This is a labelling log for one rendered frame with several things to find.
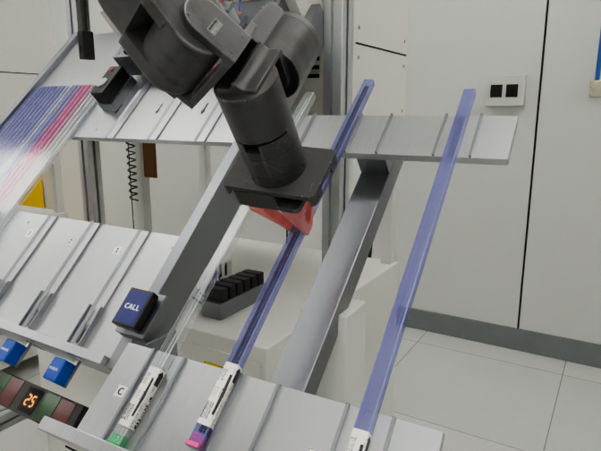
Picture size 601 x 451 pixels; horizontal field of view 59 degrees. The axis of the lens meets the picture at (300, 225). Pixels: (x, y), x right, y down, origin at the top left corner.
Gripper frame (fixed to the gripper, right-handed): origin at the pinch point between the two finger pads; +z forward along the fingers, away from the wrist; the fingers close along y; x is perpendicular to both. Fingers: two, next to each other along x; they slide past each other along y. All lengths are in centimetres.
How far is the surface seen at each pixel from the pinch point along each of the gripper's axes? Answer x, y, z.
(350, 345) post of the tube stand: 7.8, -6.7, 10.6
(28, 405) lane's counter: 26.0, 32.6, 13.8
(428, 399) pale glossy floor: -40, 5, 151
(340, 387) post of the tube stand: 11.7, -6.3, 13.7
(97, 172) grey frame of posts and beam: -34, 86, 39
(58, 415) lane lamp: 25.7, 26.6, 13.1
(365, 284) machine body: -32, 13, 64
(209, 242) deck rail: -2.5, 18.9, 11.6
